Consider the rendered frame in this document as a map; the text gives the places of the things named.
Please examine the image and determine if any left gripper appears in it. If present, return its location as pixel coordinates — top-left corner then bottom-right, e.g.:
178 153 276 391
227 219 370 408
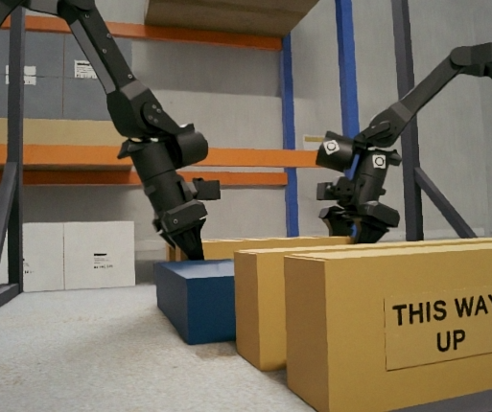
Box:
318 173 400 244

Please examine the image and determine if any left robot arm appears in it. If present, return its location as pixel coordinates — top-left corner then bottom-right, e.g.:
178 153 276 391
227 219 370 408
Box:
316 42 492 206

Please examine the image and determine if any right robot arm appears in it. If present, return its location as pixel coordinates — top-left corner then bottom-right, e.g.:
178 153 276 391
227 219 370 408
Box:
0 0 221 203

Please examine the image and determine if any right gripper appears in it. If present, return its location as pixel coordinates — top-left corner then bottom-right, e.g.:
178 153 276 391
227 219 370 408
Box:
142 170 208 261

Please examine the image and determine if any brown cardboard carton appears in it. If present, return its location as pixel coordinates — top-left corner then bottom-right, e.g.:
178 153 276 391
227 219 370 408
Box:
234 238 492 372
284 243 492 412
176 236 355 262
166 236 323 262

